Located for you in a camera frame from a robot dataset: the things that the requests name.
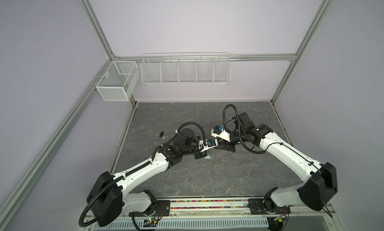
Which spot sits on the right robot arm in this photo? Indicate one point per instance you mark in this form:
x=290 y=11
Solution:
x=319 y=180

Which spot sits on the white mesh box basket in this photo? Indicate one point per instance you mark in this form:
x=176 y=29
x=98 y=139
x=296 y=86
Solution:
x=118 y=81

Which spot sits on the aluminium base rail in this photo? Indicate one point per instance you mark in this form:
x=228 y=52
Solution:
x=210 y=207

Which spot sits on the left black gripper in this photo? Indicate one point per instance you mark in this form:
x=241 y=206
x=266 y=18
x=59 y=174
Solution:
x=200 y=155

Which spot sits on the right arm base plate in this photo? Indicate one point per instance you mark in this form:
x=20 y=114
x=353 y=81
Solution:
x=260 y=206

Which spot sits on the metal ring disc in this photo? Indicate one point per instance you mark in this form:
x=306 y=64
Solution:
x=212 y=157

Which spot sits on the aluminium frame profiles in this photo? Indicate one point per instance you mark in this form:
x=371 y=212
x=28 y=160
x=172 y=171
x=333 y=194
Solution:
x=19 y=195

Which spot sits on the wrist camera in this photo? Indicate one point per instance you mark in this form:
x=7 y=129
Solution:
x=207 y=145
x=220 y=132

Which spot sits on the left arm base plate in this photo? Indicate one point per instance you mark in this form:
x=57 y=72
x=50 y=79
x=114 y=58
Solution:
x=161 y=208

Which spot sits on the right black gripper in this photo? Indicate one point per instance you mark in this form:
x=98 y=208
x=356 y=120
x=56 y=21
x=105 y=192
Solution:
x=224 y=145

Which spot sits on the key with black tag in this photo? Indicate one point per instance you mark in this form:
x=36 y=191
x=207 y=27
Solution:
x=162 y=135

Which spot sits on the long white wire basket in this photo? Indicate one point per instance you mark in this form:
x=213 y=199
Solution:
x=194 y=68

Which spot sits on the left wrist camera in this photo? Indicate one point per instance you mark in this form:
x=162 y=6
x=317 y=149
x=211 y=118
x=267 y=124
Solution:
x=207 y=145

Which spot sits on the white slotted cable duct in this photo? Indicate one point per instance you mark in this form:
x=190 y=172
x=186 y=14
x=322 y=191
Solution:
x=206 y=224

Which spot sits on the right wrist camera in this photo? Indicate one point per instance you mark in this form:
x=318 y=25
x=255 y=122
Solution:
x=220 y=132

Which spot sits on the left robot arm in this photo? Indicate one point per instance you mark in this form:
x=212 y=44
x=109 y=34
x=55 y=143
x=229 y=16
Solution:
x=111 y=195

